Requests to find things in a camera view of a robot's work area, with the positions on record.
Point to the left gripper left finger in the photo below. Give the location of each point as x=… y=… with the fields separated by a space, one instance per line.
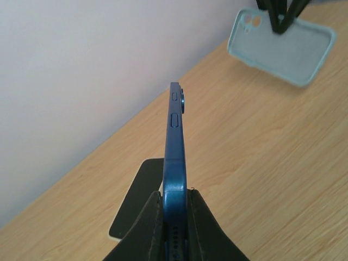
x=145 y=239

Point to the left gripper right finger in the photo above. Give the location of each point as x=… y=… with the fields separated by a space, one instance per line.
x=206 y=239

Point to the dark blue phone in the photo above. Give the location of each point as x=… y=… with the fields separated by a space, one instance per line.
x=175 y=178

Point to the light blue phone case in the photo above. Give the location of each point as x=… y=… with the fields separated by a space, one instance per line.
x=295 y=56

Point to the black phone white edge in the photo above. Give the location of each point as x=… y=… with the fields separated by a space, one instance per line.
x=149 y=178

